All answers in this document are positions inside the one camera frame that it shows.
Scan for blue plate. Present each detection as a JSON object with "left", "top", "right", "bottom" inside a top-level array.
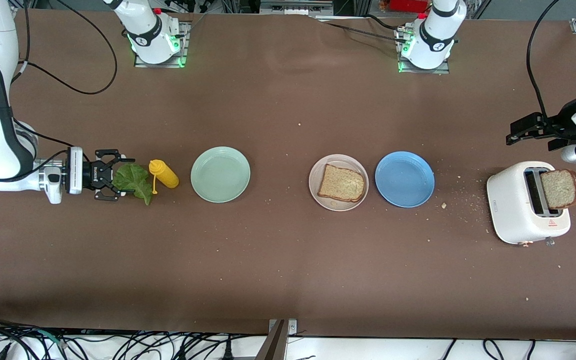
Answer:
[{"left": 374, "top": 151, "right": 436, "bottom": 208}]

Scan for grey metal strut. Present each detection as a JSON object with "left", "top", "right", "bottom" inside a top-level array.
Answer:
[{"left": 254, "top": 320, "right": 289, "bottom": 360}]

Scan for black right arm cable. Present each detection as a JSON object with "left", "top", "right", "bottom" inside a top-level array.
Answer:
[{"left": 0, "top": 0, "right": 118, "bottom": 183}]

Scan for teal cable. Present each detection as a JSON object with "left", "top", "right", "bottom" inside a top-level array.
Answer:
[{"left": 28, "top": 327, "right": 66, "bottom": 348}]

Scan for grey metal box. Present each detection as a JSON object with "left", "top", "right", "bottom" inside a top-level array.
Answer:
[{"left": 260, "top": 0, "right": 334, "bottom": 16}]

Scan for small metal table bracket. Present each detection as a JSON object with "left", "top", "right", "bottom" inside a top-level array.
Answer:
[{"left": 268, "top": 318, "right": 298, "bottom": 337}]

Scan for black base cable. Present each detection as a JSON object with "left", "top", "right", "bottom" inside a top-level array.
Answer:
[{"left": 318, "top": 14, "right": 404, "bottom": 42}]

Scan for green lettuce leaf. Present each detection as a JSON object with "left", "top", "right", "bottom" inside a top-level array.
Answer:
[{"left": 112, "top": 163, "right": 154, "bottom": 206}]

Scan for brown bread slice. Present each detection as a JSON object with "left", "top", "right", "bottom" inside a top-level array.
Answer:
[
  {"left": 317, "top": 163, "right": 366, "bottom": 203},
  {"left": 540, "top": 169, "right": 576, "bottom": 210}
]

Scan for white toaster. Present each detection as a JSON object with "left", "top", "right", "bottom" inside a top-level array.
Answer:
[{"left": 486, "top": 160, "right": 572, "bottom": 248}]

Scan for red box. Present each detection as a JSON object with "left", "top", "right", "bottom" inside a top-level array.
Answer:
[{"left": 390, "top": 0, "right": 429, "bottom": 13}]

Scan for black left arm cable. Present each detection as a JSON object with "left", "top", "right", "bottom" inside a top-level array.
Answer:
[{"left": 526, "top": 0, "right": 576, "bottom": 121}]

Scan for mint green plate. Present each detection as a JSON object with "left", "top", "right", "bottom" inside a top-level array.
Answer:
[{"left": 190, "top": 146, "right": 251, "bottom": 204}]

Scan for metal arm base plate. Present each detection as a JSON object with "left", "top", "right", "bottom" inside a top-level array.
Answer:
[
  {"left": 397, "top": 27, "right": 451, "bottom": 75},
  {"left": 134, "top": 21, "right": 190, "bottom": 69}
]

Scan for beige plate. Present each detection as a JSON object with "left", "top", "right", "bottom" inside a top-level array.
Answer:
[{"left": 308, "top": 154, "right": 370, "bottom": 212}]

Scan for tangled black floor cables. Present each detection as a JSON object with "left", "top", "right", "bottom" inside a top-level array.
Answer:
[{"left": 0, "top": 314, "right": 269, "bottom": 360}]

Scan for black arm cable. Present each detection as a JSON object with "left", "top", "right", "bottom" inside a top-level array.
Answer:
[
  {"left": 0, "top": 0, "right": 118, "bottom": 183},
  {"left": 526, "top": 0, "right": 576, "bottom": 121}
]

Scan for yellow mustard squeeze bottle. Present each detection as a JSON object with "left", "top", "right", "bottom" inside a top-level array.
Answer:
[{"left": 148, "top": 159, "right": 180, "bottom": 195}]

